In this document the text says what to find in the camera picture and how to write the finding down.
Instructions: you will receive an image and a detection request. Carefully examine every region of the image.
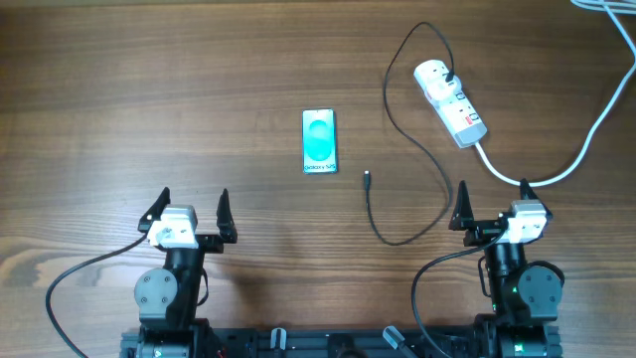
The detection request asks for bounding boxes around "white USB charger plug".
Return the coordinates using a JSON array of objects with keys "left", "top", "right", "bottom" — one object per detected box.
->
[{"left": 425, "top": 77, "right": 457, "bottom": 101}]

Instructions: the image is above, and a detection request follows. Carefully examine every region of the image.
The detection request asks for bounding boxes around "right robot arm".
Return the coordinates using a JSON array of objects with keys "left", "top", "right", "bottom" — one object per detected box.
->
[{"left": 449, "top": 180, "right": 565, "bottom": 358}]

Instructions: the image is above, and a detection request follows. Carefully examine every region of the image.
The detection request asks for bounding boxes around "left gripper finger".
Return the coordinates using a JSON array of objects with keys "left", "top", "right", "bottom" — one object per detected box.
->
[
  {"left": 217, "top": 189, "right": 238, "bottom": 244},
  {"left": 137, "top": 187, "right": 171, "bottom": 233}
]

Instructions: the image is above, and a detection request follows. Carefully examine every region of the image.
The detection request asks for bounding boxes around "white power strip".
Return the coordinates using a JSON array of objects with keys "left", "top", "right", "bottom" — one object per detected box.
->
[{"left": 413, "top": 60, "right": 487, "bottom": 148}]

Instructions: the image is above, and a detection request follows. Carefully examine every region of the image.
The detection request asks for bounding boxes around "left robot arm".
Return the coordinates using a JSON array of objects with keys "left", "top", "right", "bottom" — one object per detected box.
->
[{"left": 120, "top": 188, "right": 238, "bottom": 358}]

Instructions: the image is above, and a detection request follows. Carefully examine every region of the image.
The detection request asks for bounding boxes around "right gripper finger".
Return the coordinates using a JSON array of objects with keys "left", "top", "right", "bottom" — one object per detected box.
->
[
  {"left": 448, "top": 180, "right": 475, "bottom": 231},
  {"left": 520, "top": 178, "right": 554, "bottom": 220}
]

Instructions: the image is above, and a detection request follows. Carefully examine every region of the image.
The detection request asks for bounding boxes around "white cables top corner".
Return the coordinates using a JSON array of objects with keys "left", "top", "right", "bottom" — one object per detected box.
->
[{"left": 569, "top": 0, "right": 636, "bottom": 15}]

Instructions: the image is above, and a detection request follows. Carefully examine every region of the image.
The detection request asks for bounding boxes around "black USB charging cable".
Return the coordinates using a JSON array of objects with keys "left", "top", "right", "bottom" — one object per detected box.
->
[{"left": 363, "top": 21, "right": 457, "bottom": 248}]

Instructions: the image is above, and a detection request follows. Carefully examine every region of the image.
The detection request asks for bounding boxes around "white power strip cord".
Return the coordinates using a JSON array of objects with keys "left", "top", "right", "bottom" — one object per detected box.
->
[{"left": 474, "top": 4, "right": 636, "bottom": 189}]

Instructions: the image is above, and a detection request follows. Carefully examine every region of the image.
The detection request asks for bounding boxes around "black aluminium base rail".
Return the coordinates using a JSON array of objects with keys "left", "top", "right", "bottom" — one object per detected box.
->
[{"left": 119, "top": 325, "right": 563, "bottom": 358}]

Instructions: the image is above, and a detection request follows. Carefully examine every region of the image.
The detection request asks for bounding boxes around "blue screen Galaxy smartphone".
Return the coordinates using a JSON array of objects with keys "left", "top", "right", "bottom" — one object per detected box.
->
[{"left": 302, "top": 108, "right": 338, "bottom": 174}]

